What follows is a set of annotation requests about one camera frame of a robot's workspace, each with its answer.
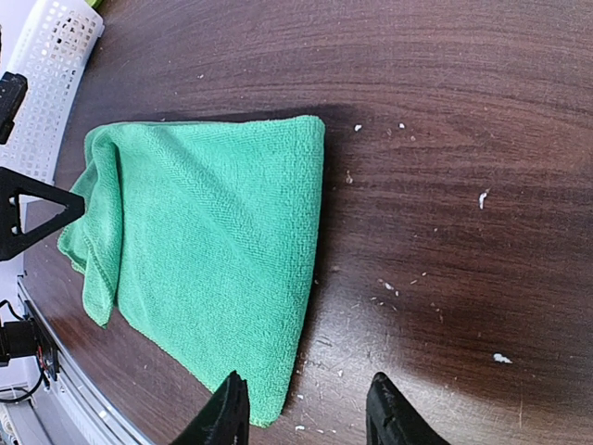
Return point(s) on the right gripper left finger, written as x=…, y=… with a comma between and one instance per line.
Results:
x=224, y=420

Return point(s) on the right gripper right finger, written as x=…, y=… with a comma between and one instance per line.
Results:
x=391, y=419

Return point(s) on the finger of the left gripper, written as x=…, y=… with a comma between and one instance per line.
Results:
x=31, y=211

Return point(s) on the green microfiber towel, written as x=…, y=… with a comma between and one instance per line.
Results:
x=203, y=236

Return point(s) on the white perforated plastic basket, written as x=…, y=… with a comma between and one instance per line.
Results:
x=51, y=52

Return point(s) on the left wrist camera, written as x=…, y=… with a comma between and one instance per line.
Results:
x=13, y=89

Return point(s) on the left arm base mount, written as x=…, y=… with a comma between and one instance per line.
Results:
x=25, y=338

